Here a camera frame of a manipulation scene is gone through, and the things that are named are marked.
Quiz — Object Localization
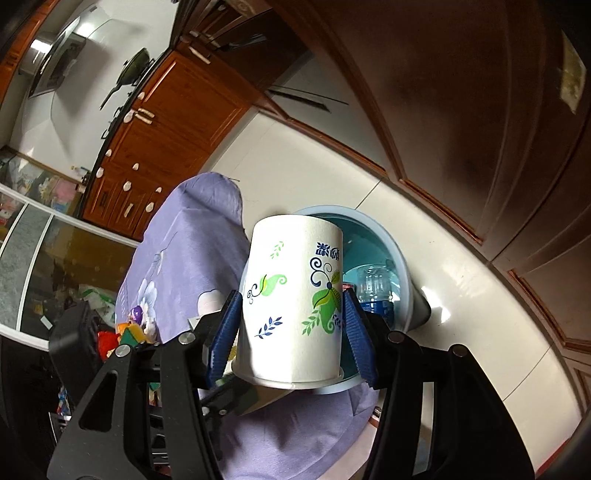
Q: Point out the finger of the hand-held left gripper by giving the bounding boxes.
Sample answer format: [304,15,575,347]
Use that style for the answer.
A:
[201,379,260,419]
[188,312,227,336]

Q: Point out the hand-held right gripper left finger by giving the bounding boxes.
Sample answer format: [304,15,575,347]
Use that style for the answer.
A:
[46,291,244,480]

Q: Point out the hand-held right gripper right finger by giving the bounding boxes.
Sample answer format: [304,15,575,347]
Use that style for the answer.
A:
[342,291,539,480]

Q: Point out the tan cardboard piece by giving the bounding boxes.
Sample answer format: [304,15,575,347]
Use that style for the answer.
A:
[236,382,297,415]

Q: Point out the white floral paper cup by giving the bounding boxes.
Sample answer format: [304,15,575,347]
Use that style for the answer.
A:
[231,215,346,386]

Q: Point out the blue trash bin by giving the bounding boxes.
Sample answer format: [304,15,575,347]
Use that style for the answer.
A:
[238,205,432,397]

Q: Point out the white green plastic bag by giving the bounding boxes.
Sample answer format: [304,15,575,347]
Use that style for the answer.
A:
[78,285,119,320]

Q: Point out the clear plastic bottle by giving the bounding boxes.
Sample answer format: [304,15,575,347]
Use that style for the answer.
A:
[357,263,399,325]

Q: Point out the colourful toy figures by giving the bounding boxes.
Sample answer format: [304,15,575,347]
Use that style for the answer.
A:
[97,305,160,361]

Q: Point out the purple floral tablecloth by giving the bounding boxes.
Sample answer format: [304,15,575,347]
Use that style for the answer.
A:
[115,172,384,480]

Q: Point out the glass sliding door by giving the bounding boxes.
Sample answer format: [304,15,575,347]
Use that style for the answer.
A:
[0,145,140,343]

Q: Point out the wooden kitchen base cabinets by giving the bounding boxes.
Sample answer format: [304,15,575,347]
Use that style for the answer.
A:
[76,48,260,241]

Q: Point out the dark wooden door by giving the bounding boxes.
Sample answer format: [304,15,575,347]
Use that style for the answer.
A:
[272,0,591,400]

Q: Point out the dark frying pan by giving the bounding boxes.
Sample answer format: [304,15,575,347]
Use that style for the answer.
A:
[99,48,156,110]

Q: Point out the steel range hood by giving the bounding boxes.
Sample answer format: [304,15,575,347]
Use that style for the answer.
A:
[18,7,136,100]

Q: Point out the dark wooden cabinet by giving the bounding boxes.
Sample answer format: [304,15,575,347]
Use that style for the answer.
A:
[171,0,320,94]

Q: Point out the yellowed paper sticker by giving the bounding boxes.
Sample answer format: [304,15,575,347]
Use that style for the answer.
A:
[556,45,588,114]

